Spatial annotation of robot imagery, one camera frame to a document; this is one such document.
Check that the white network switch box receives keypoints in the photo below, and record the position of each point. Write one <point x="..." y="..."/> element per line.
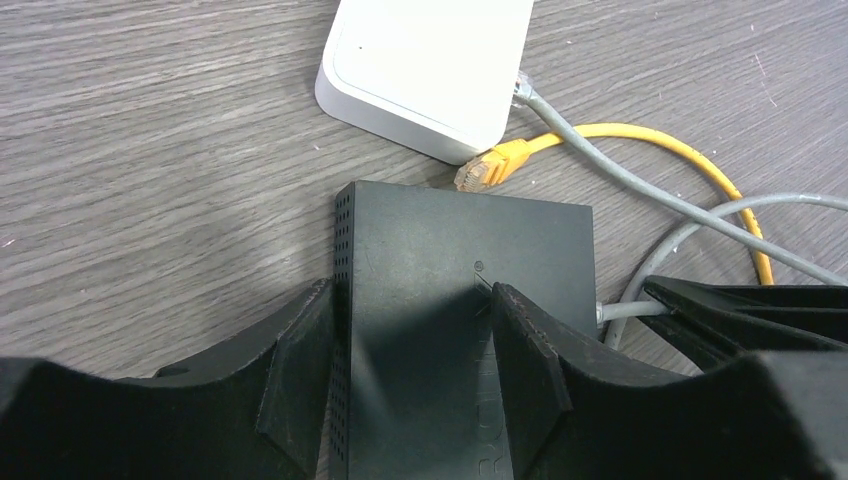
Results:
<point x="434" y="76"/>

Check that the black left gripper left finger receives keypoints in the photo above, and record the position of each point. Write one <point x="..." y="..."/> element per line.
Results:
<point x="249" y="407"/>

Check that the dark grey foam pad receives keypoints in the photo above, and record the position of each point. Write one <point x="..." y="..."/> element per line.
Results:
<point x="416" y="391"/>

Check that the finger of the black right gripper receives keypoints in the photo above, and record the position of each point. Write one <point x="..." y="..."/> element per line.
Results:
<point x="700" y="300"/>
<point x="710" y="338"/>

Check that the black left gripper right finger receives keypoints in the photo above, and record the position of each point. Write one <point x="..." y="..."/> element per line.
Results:
<point x="577" y="409"/>

